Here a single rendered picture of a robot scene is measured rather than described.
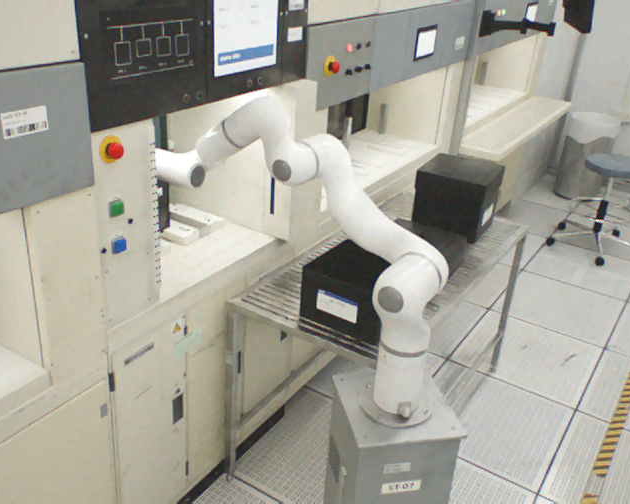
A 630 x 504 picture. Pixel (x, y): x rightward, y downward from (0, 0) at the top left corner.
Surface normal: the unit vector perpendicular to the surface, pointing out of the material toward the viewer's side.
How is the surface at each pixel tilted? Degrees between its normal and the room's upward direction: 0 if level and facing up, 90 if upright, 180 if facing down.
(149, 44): 90
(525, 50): 90
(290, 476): 0
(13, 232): 90
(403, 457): 90
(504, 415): 0
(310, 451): 0
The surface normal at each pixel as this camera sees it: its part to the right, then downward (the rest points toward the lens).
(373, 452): 0.22, 0.45
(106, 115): 0.84, 0.29
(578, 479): 0.07, -0.89
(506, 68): -0.53, 0.35
